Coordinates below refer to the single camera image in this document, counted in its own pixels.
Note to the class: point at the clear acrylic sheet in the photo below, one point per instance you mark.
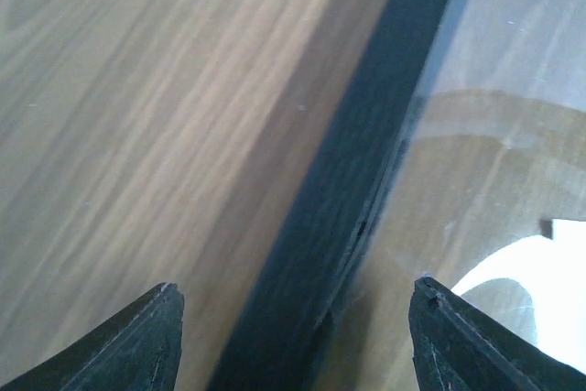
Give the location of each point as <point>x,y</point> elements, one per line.
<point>490,199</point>

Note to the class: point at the black picture frame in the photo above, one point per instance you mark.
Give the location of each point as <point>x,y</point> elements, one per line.
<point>297,303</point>

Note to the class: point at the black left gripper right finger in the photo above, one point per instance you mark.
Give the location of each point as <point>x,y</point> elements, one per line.
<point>458,347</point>

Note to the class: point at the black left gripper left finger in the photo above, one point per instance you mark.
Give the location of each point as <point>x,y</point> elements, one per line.
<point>138,348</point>

